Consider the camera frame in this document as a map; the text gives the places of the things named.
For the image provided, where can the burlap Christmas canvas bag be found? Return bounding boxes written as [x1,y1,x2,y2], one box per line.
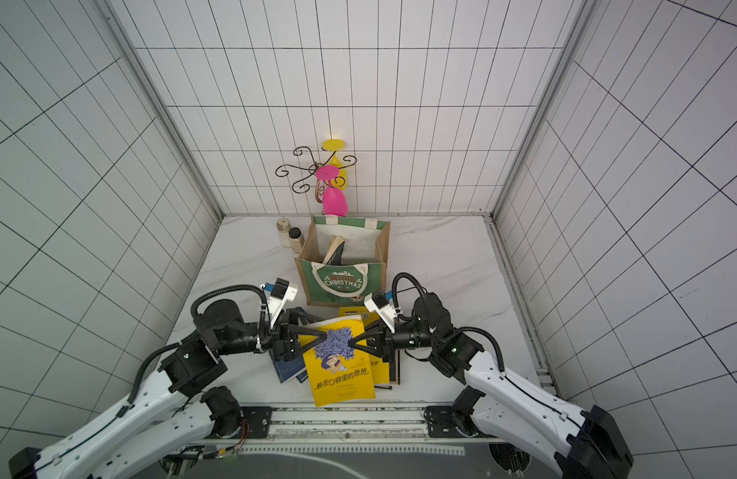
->
[295,216,390,307]

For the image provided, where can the black-lidded spice jar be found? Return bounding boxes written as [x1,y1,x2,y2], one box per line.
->
[288,227,306,255]

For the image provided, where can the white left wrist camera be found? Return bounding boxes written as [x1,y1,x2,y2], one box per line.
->
[262,279,299,329]

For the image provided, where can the metal base rail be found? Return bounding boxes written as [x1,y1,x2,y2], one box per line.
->
[201,401,502,457]

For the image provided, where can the yellow plastic goblet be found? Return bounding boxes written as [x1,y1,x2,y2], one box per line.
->
[322,139,348,191]

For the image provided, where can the white powder spice jar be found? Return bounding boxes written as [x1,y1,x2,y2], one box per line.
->
[276,218,291,249]

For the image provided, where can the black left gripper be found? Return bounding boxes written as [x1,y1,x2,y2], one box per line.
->
[217,307,328,362]

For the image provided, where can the dark metal cup stand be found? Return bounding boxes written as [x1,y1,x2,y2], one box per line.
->
[275,146,359,206]

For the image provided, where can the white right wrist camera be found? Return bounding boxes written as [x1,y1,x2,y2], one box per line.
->
[364,291,398,333]

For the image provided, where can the pink plastic goblet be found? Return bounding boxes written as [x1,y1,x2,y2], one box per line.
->
[316,165,349,217]

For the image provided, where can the blue book with label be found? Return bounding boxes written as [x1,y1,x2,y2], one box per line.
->
[269,351,306,383]

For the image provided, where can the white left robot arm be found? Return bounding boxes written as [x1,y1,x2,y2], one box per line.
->
[8,279,327,478]

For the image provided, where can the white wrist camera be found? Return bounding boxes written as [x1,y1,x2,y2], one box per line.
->
[364,291,398,333]
[262,279,299,329]

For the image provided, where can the yellow book purple illustration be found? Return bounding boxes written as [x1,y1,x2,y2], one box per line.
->
[302,315,376,407]

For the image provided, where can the dark bottom book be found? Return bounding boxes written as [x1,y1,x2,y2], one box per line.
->
[388,350,400,384]

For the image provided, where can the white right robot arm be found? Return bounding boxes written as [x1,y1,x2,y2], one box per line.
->
[350,273,634,478]

